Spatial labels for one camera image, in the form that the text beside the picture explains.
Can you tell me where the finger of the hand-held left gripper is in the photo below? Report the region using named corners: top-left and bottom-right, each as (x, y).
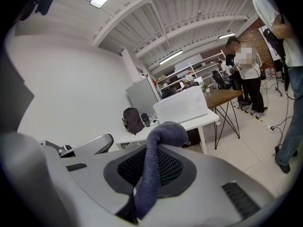
top-left (70, 133), bottom-right (114, 157)

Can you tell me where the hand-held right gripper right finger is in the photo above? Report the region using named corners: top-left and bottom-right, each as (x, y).
top-left (141, 144), bottom-right (282, 227)

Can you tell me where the dark blue cloth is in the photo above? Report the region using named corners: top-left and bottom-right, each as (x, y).
top-left (134, 121), bottom-right (189, 219)

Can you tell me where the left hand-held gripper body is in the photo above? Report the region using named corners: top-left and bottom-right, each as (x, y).
top-left (39, 140), bottom-right (75, 158)

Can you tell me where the grey metal cabinet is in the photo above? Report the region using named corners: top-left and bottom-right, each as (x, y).
top-left (125, 76), bottom-right (164, 119)

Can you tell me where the wooden table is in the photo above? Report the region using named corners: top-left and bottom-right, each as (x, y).
top-left (203, 88), bottom-right (245, 150)

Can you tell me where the black backpack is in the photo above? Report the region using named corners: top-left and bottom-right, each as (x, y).
top-left (122, 107), bottom-right (145, 136)

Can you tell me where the white shelving rack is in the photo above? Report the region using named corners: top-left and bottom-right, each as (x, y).
top-left (155, 50), bottom-right (229, 93)

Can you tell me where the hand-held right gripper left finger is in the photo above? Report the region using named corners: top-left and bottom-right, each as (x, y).
top-left (44, 144), bottom-right (147, 227)

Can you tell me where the black office chair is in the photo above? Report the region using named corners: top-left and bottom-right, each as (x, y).
top-left (212, 70), bottom-right (230, 90)

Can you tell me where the black mounted camera box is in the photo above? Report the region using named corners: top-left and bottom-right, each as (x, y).
top-left (18, 0), bottom-right (57, 21)

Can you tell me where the white desk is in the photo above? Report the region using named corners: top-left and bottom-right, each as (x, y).
top-left (114, 109), bottom-right (221, 155)

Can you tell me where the white microwave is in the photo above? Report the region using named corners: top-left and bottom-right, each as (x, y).
top-left (152, 86), bottom-right (209, 124)

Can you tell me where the wide black water bottle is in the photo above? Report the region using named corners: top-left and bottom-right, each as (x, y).
top-left (141, 113), bottom-right (152, 128)

